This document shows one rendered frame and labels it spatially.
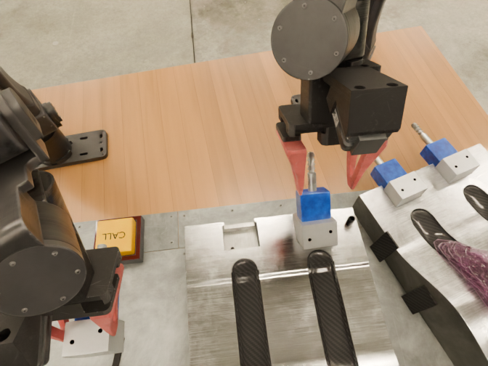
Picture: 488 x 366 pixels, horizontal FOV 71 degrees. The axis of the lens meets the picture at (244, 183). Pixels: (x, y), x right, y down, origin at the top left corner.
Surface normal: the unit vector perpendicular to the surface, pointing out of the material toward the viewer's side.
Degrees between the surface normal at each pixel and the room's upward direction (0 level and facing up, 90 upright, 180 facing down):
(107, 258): 27
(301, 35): 63
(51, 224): 58
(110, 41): 0
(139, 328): 0
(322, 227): 44
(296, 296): 3
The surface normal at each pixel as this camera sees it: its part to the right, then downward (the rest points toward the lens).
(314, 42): -0.40, 0.48
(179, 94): -0.01, -0.49
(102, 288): -0.06, -0.83
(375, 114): 0.09, 0.50
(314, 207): 0.10, 0.24
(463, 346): -0.92, 0.36
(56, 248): 0.54, 0.44
